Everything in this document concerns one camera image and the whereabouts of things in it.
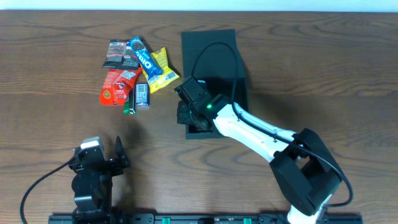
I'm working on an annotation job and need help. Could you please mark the yellow snack packet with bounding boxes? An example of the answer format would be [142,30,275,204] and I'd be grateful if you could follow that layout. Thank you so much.
[141,47,180,94]

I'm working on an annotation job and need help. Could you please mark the black box with lid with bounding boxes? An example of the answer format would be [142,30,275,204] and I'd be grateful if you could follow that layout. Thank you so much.
[182,29,249,139]

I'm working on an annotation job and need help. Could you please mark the blue Oreo packet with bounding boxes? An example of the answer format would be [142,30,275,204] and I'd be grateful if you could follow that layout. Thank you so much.
[128,36,163,79]

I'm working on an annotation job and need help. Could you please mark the black snack packet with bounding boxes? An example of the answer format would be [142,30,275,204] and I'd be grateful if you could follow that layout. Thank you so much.
[102,39,139,70]

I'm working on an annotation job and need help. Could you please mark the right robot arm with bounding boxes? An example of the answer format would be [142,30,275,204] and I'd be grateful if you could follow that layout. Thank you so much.
[174,78,345,223]

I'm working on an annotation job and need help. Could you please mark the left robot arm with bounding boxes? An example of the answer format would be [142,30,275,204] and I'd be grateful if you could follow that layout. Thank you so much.
[69,136,131,224]

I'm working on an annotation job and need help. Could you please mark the green wrapped candy stick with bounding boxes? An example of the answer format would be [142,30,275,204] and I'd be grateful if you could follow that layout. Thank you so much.
[124,89,136,114]

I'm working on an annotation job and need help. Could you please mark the small blue carton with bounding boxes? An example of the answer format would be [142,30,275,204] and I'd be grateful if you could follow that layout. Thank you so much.
[136,83,149,107]

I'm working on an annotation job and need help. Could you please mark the orange Reese's packet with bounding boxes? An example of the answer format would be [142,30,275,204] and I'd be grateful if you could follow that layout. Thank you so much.
[99,67,142,106]

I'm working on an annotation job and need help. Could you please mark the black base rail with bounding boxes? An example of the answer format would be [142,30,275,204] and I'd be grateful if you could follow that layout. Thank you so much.
[48,213,363,224]

